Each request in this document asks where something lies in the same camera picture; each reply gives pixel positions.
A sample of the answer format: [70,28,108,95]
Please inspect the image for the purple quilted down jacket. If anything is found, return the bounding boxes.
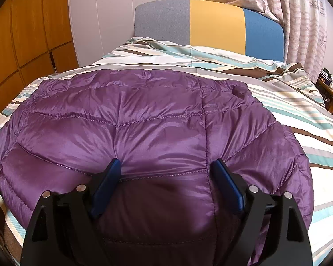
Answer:
[0,69,314,265]

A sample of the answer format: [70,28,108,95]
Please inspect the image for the clutter on desk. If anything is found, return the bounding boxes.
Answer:
[318,68,333,90]

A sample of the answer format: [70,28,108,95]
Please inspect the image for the wooden wardrobe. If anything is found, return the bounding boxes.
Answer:
[0,0,78,113]

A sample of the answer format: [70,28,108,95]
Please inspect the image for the grey yellow blue headboard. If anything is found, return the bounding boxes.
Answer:
[134,0,285,61]

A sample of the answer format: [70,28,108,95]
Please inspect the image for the pink patterned curtain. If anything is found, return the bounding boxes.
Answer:
[208,0,327,82]

